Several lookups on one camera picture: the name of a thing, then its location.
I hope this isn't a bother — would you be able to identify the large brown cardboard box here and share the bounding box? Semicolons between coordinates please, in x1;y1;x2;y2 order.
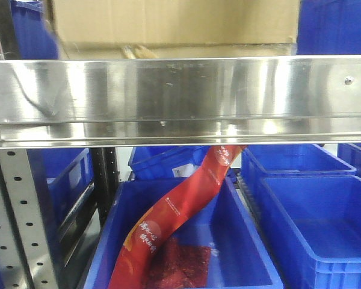
44;1;300;60

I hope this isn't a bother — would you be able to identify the blue plastic bin left shelf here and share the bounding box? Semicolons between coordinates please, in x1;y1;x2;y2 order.
26;147;94;229

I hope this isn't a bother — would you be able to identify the perforated steel shelf upright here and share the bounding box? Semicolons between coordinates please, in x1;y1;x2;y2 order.
0;150;57;288

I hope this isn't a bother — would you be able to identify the blue plastic bin rear centre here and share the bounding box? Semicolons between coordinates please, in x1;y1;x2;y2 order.
128;146;209;180

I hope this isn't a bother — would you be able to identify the blue plastic bin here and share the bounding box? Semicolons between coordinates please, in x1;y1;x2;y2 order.
256;176;361;288
128;146;209;180
338;143;361;178
241;144;357;194
83;178;283;288

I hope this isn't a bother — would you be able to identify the blue plastic bin rear right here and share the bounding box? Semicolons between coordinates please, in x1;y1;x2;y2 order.
241;144;357;194

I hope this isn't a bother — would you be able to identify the red printed snack bag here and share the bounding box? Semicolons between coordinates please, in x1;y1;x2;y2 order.
108;144;245;288

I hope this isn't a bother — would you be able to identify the blue plastic bin front centre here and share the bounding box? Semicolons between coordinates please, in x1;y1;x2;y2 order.
83;178;283;288

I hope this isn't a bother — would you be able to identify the blue plastic bin front right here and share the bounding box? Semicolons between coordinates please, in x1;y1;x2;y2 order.
256;176;361;288

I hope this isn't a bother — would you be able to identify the blue bin upper left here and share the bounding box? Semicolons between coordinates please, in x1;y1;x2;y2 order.
10;1;59;60

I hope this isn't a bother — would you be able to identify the blue plastic bin far right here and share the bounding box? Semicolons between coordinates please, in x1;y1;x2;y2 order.
338;143;361;178

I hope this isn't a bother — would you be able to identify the blue bin upper right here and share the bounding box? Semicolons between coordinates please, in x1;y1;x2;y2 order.
297;1;361;55

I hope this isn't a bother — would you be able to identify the stainless steel shelf rail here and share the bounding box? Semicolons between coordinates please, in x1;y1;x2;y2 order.
0;55;361;149

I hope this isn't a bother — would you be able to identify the black perforated shelf post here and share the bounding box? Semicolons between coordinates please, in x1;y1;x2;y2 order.
90;148;120;228

